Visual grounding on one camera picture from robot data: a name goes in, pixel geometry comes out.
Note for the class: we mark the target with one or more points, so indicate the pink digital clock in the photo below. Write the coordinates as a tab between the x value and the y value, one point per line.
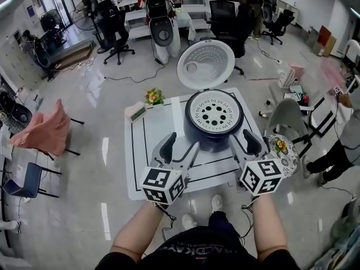
136	112

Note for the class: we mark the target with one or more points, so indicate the white shelf unit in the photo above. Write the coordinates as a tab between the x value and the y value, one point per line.
135	31

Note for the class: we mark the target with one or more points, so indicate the chair draped with pink cloth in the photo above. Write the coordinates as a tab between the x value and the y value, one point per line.
47	128

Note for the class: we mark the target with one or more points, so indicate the pink box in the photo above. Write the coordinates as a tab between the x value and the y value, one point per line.
298	69

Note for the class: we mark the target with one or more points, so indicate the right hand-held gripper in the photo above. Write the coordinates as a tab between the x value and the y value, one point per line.
261	179

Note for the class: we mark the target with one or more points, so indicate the person's left forearm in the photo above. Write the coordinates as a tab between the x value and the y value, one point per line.
135	229

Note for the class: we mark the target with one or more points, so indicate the grey-green plastic chair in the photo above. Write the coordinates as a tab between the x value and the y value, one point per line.
287	114

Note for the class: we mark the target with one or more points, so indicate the person's right white shoe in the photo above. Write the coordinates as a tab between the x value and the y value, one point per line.
217	202

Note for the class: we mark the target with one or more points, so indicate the black office chair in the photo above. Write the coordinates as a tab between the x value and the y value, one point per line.
281	24
115	24
225	15

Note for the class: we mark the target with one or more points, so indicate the black standing fan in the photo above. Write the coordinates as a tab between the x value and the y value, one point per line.
84	17

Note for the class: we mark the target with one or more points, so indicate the white perforated basket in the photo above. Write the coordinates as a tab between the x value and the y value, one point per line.
287	77

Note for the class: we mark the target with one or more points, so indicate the person's right forearm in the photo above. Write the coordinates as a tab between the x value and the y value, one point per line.
267	226

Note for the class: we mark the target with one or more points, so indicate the person's black t-shirt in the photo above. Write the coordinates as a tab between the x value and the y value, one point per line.
197	254

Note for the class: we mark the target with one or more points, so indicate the navy rice cooker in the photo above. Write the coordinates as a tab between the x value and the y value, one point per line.
213	143

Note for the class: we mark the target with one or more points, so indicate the person's white shoe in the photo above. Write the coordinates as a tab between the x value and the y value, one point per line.
189	221
217	202

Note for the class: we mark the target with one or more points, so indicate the white perforated steamer tray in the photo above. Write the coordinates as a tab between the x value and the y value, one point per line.
213	96

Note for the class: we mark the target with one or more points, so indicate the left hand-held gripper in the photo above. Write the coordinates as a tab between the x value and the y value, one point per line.
160	184

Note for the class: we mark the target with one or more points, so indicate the person's dark trousers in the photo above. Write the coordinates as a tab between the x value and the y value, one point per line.
222	224

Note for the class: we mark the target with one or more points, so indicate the person's left white shoe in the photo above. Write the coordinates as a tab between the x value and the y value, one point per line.
189	221

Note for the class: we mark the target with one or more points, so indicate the silver wristwatch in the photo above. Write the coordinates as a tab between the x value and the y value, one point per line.
155	204

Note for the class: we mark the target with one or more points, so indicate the blue chair with black legs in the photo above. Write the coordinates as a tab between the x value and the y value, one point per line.
31	179

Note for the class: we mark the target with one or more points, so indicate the potted orange flowers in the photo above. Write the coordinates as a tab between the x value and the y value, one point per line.
154	96

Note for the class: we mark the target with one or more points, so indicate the wooden step platform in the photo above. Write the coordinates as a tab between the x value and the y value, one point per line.
73	56

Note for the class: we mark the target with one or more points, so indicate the floral round stool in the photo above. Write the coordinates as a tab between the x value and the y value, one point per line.
289	159

